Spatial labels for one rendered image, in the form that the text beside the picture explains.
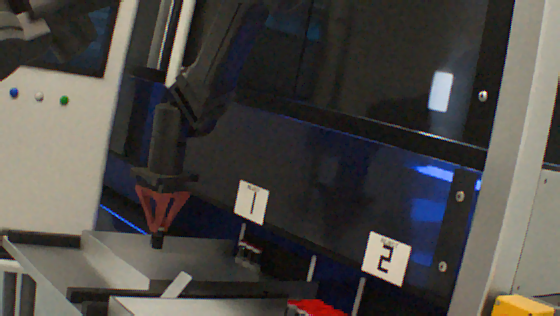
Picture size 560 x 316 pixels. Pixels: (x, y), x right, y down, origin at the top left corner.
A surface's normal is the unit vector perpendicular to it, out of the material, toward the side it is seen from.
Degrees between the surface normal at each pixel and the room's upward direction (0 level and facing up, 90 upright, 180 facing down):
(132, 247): 90
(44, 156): 90
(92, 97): 90
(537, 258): 90
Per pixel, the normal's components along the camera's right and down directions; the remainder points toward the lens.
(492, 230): -0.77, -0.10
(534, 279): 0.60, 0.21
